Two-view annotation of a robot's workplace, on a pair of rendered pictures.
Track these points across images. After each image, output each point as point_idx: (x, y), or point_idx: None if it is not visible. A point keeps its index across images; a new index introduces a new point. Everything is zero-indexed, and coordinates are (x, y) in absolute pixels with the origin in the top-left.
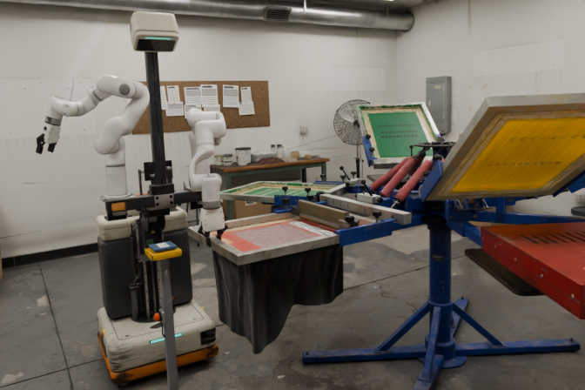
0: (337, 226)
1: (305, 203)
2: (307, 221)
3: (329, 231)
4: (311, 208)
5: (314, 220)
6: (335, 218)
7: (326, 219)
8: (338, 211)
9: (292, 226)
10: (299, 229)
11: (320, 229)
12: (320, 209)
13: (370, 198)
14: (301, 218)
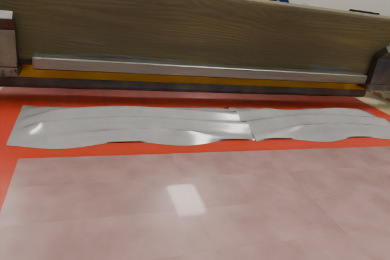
0: (359, 81)
1: None
2: (87, 94)
3: (347, 111)
4: (154, 15)
5: (160, 80)
6: (339, 46)
7: (272, 62)
8: (360, 14)
9: (160, 155)
10: (248, 152)
11: (289, 112)
12: (244, 14)
13: None
14: (20, 84)
